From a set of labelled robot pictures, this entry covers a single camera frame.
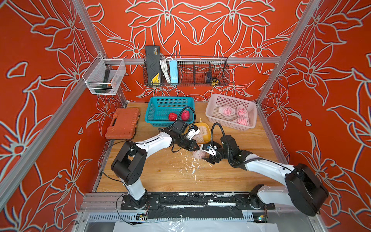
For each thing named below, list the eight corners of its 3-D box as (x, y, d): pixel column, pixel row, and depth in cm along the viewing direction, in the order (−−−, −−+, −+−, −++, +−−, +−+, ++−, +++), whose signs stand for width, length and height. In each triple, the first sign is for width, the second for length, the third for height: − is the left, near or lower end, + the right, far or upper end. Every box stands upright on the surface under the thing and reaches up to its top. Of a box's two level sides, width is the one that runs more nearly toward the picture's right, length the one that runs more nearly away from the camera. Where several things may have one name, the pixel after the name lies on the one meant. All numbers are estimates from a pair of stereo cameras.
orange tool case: (107, 140, 98) (104, 136, 95) (118, 112, 115) (116, 108, 111) (133, 139, 98) (131, 136, 95) (141, 112, 115) (139, 107, 111)
